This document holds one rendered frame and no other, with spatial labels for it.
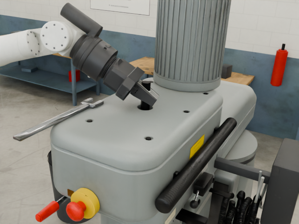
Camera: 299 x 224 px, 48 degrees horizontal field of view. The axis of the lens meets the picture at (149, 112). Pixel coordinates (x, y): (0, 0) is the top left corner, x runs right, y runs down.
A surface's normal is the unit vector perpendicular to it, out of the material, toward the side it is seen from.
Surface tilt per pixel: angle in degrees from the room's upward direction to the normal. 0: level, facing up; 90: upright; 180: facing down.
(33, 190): 0
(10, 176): 0
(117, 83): 90
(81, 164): 90
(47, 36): 81
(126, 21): 90
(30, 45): 74
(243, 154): 0
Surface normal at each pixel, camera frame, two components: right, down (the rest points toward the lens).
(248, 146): 0.04, -0.92
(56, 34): -0.11, 0.23
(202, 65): 0.32, 0.38
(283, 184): -0.48, 0.32
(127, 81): 0.23, -0.26
